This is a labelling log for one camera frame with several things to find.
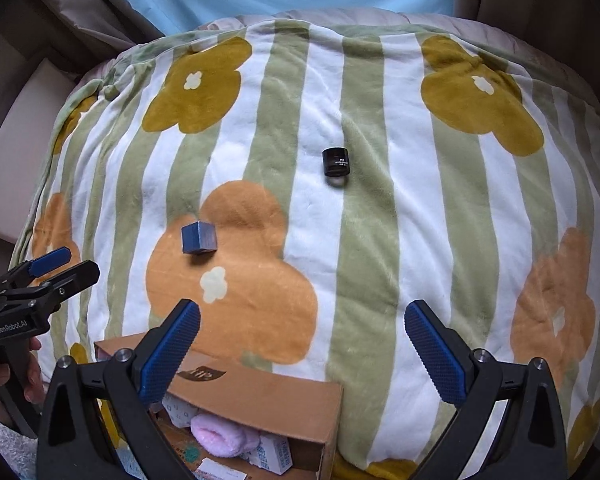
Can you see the floral striped fleece blanket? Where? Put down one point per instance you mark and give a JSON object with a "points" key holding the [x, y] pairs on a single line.
{"points": [[474, 185]]}

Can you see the small black cylinder cap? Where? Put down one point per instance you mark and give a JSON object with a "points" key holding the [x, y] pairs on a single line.
{"points": [[336, 163]]}

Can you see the person's left hand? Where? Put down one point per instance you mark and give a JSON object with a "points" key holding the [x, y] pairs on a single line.
{"points": [[33, 390]]}

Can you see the light blue white carton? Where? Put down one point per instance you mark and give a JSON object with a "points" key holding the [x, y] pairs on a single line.
{"points": [[272, 454]]}

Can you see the white crumpled packet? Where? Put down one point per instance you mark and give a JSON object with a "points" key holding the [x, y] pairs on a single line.
{"points": [[180, 412]]}

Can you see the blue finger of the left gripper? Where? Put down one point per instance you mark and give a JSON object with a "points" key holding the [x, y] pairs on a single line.
{"points": [[52, 261]]}

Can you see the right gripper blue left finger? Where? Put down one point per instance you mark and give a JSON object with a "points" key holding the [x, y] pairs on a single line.
{"points": [[161, 351]]}

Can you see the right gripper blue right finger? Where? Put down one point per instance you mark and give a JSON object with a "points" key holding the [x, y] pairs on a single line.
{"points": [[440, 349]]}

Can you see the pink towel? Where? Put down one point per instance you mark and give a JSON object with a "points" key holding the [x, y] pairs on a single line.
{"points": [[221, 437]]}

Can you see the dark blue small box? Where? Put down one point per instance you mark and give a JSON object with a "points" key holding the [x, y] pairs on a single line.
{"points": [[199, 238]]}

